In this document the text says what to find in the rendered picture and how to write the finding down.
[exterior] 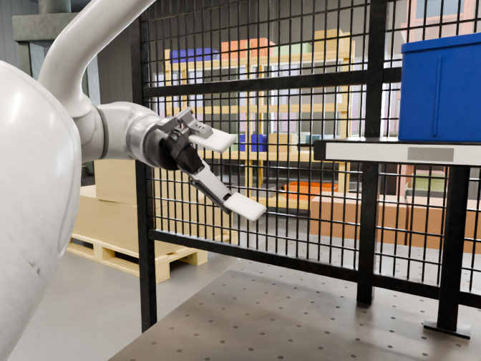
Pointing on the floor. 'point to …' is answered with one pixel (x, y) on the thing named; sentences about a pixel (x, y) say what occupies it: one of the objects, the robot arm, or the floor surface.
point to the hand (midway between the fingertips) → (240, 180)
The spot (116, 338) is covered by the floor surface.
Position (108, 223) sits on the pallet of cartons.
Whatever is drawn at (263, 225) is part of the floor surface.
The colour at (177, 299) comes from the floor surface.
